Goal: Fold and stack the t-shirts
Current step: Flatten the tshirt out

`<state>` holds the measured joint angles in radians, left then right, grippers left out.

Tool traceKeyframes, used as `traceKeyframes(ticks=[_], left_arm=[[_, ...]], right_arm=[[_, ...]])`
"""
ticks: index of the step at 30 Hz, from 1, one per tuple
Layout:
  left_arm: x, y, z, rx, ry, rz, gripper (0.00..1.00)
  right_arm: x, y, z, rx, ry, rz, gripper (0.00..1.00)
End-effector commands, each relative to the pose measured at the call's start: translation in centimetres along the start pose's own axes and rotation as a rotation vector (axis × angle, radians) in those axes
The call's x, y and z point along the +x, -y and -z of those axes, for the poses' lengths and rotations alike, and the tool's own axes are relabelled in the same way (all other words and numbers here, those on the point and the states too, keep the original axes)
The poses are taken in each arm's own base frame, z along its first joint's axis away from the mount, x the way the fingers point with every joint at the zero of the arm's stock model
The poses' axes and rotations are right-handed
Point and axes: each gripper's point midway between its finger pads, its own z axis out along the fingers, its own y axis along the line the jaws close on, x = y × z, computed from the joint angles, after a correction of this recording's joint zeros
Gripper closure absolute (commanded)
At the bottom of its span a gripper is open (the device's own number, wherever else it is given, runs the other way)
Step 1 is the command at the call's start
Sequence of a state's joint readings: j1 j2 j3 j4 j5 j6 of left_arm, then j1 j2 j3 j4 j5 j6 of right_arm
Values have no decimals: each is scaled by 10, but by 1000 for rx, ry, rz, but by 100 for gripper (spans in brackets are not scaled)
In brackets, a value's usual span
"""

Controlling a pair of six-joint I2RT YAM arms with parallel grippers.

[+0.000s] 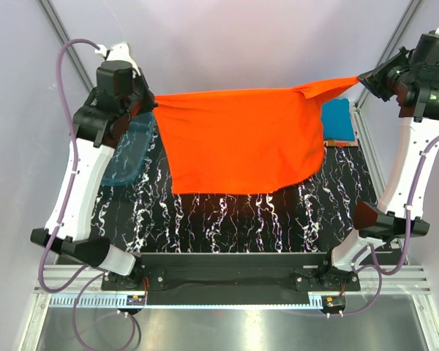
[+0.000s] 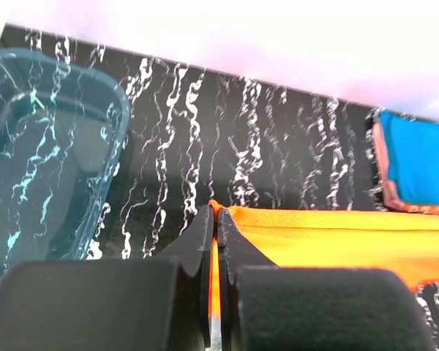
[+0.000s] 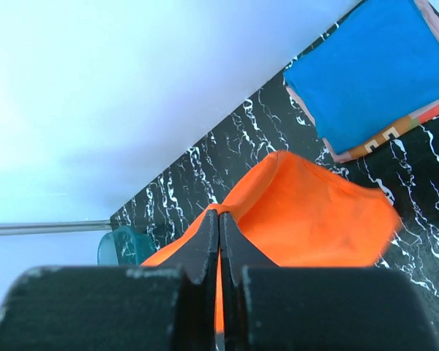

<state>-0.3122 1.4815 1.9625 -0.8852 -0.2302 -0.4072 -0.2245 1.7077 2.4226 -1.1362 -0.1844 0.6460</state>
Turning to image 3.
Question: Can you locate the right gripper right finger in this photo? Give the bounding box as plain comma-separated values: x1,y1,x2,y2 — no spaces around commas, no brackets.
219,213,439,350

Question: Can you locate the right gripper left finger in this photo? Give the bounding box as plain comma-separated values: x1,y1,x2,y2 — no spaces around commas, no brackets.
0,210,219,350

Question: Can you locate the orange t-shirt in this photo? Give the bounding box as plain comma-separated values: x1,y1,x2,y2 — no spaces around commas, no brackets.
140,149,402,336

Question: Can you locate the teal transparent plastic bin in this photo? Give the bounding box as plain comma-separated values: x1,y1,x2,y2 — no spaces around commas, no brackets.
97,226,157,266

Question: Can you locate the folded pink patterned t-shirt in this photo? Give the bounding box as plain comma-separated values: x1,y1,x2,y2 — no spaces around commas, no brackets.
287,0,439,165

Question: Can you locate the folded blue t-shirt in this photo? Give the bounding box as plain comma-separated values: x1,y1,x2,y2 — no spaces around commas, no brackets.
282,0,439,155

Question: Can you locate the left aluminium frame post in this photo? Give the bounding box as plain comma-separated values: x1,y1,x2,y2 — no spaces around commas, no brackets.
0,220,111,236

